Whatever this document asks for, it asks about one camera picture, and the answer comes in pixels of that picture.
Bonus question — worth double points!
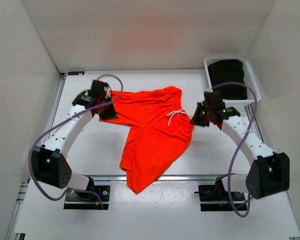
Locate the orange shorts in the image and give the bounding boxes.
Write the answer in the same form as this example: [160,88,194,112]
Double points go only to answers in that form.
[108,86,194,194]

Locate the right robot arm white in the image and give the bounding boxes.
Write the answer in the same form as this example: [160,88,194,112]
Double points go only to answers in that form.
[190,91,290,200]

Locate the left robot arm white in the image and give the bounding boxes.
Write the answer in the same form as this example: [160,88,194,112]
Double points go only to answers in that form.
[29,78,117,200]

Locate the black folded shorts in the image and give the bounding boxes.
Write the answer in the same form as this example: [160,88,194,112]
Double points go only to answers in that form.
[207,59,248,100]

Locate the white plastic basket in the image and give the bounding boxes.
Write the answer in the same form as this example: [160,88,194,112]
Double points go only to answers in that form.
[204,56,261,107]

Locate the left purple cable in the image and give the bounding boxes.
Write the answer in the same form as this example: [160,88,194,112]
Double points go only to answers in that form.
[27,73,124,210]

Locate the aluminium rail front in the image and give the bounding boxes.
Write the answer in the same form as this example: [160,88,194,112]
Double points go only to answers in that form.
[34,174,273,182]

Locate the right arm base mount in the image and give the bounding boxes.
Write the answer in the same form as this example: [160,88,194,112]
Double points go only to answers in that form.
[194,175,248,212]

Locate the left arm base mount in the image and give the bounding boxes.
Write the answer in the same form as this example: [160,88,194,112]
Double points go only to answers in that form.
[63,177,111,211]

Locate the aluminium frame left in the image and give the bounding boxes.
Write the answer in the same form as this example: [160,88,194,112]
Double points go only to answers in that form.
[5,72,68,240]

